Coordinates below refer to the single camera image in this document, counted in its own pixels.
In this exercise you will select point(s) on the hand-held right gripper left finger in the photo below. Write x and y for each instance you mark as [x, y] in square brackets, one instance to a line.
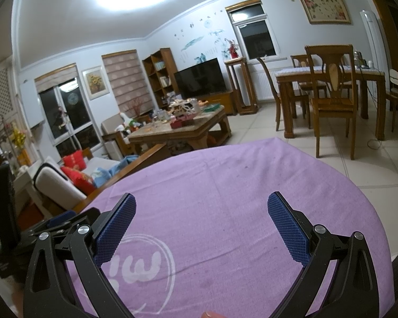
[116, 228]

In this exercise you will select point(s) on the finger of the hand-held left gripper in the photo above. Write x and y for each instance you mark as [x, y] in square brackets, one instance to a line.
[66, 218]

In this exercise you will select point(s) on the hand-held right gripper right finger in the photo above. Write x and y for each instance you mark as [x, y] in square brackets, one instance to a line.
[287, 228]

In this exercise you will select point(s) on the person's right hand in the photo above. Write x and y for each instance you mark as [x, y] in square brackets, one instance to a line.
[212, 315]

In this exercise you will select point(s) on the white side table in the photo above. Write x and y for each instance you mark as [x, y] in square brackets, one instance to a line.
[25, 182]

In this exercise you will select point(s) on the red cushion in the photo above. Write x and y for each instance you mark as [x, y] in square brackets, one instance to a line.
[73, 159]
[81, 180]

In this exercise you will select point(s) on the blue cloth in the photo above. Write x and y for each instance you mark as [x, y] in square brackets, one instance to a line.
[119, 169]

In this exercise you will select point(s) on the yellow flowers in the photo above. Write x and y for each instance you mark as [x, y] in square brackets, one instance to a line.
[18, 137]

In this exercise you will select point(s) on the wooden sofa with white cushion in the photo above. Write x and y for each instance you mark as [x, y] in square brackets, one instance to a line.
[142, 162]

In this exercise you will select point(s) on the purple tablecloth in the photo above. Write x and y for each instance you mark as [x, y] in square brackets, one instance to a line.
[219, 188]

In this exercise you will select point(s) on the wooden armchair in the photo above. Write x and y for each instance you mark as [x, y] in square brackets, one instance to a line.
[111, 126]

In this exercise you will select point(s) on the glass balcony door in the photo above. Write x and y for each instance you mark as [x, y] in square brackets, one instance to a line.
[69, 112]

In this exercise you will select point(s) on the white lattice cabinet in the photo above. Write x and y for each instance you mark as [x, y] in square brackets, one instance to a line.
[0, 96]

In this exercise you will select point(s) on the white goose plush toy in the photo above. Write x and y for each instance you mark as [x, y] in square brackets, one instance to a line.
[122, 117]

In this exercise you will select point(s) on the red branch decoration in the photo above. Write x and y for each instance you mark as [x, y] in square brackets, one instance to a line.
[134, 107]

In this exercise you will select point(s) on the red tray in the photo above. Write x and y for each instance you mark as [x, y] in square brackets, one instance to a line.
[182, 123]

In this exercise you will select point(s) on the wooden coffee table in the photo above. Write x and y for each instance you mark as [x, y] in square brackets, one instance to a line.
[199, 129]

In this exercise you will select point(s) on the carved wooden basket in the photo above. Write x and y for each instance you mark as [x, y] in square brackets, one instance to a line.
[180, 107]

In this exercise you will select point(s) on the sunflower painting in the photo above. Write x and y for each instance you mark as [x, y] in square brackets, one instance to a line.
[96, 82]

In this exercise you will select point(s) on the green tray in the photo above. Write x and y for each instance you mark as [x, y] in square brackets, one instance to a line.
[214, 107]

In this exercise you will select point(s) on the wooden television cabinet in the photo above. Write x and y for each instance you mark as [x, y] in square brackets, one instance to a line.
[222, 101]

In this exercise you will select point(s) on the white radiator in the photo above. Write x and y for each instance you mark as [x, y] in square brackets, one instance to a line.
[265, 84]

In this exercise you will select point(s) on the beige roller blind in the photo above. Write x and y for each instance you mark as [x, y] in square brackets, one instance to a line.
[126, 79]

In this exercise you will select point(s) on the tall wooden plant stand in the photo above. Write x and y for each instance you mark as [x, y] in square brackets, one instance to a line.
[235, 86]

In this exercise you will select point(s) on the wooden bookshelf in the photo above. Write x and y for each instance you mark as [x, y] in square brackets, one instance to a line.
[152, 73]

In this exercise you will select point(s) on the black television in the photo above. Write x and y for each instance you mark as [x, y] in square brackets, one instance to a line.
[199, 78]

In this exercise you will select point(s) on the wooden dining table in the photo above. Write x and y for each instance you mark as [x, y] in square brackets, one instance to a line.
[368, 76]

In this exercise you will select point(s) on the red vase with flowers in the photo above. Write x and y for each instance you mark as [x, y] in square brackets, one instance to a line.
[233, 53]

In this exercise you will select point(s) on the steel kettle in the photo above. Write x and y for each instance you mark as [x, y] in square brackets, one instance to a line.
[358, 59]

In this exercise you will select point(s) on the white framed window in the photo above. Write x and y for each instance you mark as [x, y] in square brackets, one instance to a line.
[255, 38]

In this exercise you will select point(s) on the white standing air conditioner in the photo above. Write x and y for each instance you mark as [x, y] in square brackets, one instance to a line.
[369, 36]

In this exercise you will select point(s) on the framed floral picture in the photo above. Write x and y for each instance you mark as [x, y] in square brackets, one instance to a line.
[325, 8]

